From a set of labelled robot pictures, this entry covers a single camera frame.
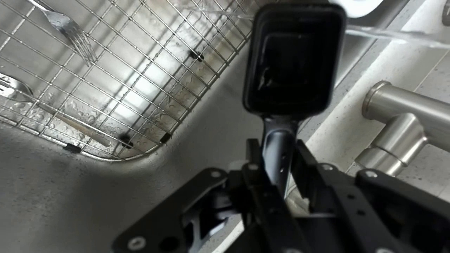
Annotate chrome spring kitchen faucet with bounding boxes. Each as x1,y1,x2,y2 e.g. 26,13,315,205
353,79,450,179

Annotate metal fork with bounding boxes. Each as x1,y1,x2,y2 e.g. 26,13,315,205
26,0,98,66

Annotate black spatula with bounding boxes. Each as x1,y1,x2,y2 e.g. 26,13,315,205
240,2,348,194

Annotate metal wire sink grid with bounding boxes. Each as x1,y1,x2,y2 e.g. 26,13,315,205
0,0,264,163

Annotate metal spoon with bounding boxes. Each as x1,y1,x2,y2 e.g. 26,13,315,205
0,72,119,148

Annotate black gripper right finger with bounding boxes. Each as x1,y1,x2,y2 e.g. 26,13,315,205
291,138,450,253

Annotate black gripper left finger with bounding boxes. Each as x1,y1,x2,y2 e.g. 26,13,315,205
111,138,312,253

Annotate stainless steel sink basin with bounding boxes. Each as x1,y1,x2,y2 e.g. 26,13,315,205
0,0,426,253

